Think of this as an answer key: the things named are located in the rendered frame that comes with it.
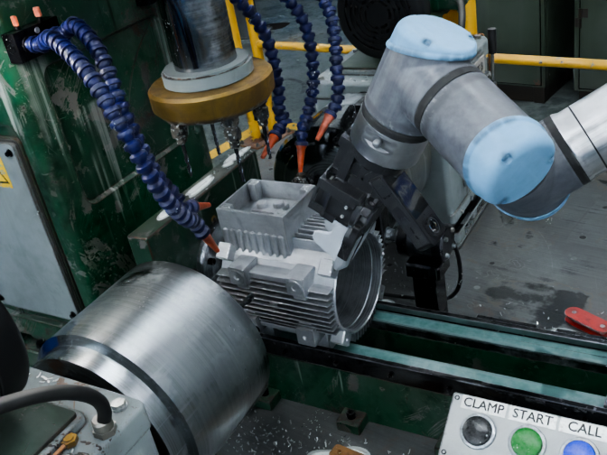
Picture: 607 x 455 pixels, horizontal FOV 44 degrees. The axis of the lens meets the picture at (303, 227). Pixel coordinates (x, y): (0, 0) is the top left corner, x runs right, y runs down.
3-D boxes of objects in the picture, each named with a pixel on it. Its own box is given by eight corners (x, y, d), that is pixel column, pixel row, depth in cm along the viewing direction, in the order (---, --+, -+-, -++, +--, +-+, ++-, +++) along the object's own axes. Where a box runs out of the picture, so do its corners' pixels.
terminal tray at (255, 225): (224, 249, 116) (214, 209, 113) (260, 216, 124) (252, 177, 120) (290, 260, 110) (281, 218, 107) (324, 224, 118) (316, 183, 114)
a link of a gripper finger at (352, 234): (345, 242, 102) (367, 197, 97) (356, 248, 102) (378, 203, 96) (330, 260, 99) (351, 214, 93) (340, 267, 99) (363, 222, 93)
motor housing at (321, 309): (230, 343, 121) (203, 243, 111) (289, 278, 134) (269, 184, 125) (340, 370, 111) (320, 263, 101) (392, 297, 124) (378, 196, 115)
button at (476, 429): (462, 443, 78) (458, 440, 77) (469, 415, 79) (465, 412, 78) (490, 451, 76) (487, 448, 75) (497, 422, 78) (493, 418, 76)
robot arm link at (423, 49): (439, 60, 75) (382, 4, 80) (393, 153, 83) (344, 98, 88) (501, 52, 80) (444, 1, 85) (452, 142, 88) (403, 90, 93)
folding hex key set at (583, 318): (616, 334, 125) (617, 325, 124) (603, 343, 124) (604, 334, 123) (573, 312, 132) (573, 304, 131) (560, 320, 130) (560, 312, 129)
